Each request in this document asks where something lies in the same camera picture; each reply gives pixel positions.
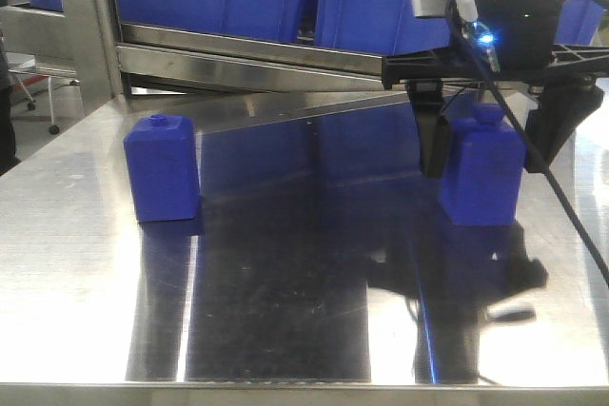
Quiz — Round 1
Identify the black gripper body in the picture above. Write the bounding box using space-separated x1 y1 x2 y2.
381 42 609 91

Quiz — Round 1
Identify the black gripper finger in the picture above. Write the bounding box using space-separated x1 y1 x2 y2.
406 81 451 178
525 75 603 164

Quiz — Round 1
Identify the blue bottle part with cap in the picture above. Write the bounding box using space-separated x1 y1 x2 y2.
440 103 526 226

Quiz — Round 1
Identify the blue bottle part without cap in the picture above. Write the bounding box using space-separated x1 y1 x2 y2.
124 114 200 222

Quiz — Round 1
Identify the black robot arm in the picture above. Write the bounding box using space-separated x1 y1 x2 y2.
382 0 608 178

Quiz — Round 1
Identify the stainless steel shelf rack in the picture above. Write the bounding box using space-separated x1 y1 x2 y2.
0 0 481 103

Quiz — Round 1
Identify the blue bin far right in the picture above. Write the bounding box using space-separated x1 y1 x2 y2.
555 0 604 46

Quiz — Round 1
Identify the black cable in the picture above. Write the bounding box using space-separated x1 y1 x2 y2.
444 0 609 283

